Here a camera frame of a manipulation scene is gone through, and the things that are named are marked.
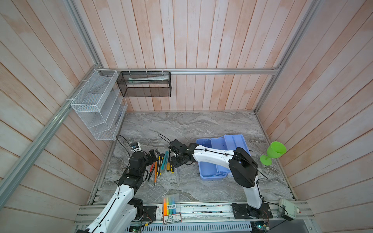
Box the white toolbox lid pink handle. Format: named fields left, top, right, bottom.
left=278, top=199, right=301, bottom=221

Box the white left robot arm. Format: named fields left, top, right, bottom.
left=77, top=150, right=157, bottom=233

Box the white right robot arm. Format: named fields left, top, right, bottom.
left=169, top=139, right=273, bottom=219

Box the highlighter marker pack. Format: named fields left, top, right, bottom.
left=162, top=193, right=182, bottom=225

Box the teal utility knife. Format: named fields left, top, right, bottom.
left=161, top=151, right=170, bottom=172

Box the yellow black utility knife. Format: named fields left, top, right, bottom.
left=156, top=155, right=162, bottom=177

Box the blue toolbox base tray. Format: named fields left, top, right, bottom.
left=196, top=135, right=250, bottom=181

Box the green plastic goblet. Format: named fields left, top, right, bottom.
left=260, top=141, right=287, bottom=166

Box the orange handled screwdriver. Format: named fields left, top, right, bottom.
left=153, top=161, right=158, bottom=186

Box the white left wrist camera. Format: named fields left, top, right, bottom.
left=130, top=142, right=141, bottom=151

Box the red handled hex key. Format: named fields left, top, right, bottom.
left=147, top=162, right=156, bottom=181

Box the black wire mesh basket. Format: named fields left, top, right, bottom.
left=117, top=71, right=172, bottom=98

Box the white wire mesh shelf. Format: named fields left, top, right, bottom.
left=71, top=69, right=128, bottom=141

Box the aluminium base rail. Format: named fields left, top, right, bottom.
left=72, top=201, right=316, bottom=233

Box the horizontal aluminium wall rail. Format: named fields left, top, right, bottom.
left=102, top=68, right=279, bottom=75

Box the left aluminium frame rail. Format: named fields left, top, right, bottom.
left=1, top=64, right=102, bottom=208

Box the right aluminium frame post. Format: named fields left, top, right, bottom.
left=253, top=1, right=324, bottom=115

